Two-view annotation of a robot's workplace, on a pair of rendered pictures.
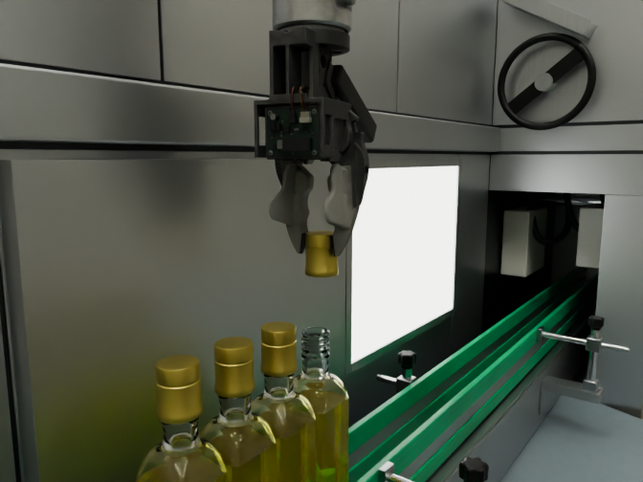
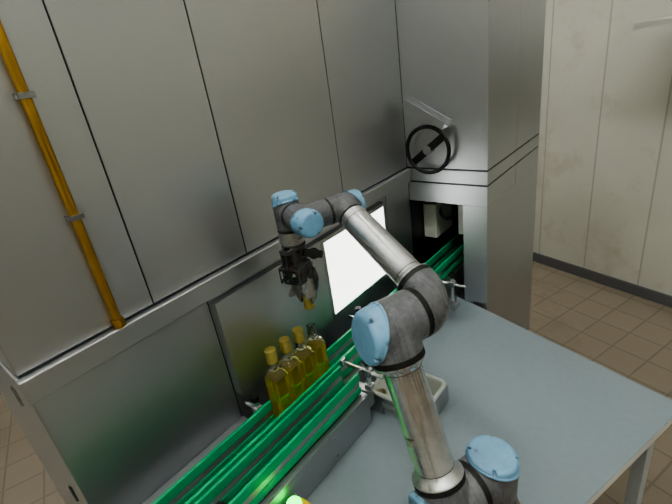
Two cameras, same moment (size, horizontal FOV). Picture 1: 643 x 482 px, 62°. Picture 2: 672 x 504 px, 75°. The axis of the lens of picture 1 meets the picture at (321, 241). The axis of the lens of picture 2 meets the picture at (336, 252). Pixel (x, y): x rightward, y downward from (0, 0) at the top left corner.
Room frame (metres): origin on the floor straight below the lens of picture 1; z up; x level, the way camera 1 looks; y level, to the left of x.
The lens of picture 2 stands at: (-0.63, -0.22, 1.92)
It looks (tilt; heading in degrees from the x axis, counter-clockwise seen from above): 24 degrees down; 5
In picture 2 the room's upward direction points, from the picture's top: 9 degrees counter-clockwise
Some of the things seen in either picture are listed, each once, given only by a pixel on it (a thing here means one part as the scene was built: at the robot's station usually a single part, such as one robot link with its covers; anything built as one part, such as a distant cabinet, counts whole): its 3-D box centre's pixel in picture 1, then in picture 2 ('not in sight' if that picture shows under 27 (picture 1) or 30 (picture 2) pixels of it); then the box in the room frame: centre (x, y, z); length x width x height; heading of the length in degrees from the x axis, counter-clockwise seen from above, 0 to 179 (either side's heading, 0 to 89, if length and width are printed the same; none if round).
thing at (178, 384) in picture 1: (178, 387); (271, 355); (0.40, 0.11, 1.14); 0.04 x 0.04 x 0.04
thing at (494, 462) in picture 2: not in sight; (489, 470); (0.08, -0.43, 1.00); 0.13 x 0.12 x 0.14; 121
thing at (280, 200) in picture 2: not in sight; (287, 211); (0.53, 0.01, 1.53); 0.09 x 0.08 x 0.11; 31
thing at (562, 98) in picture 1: (545, 82); (429, 149); (1.26, -0.51, 1.49); 0.21 x 0.05 x 0.21; 53
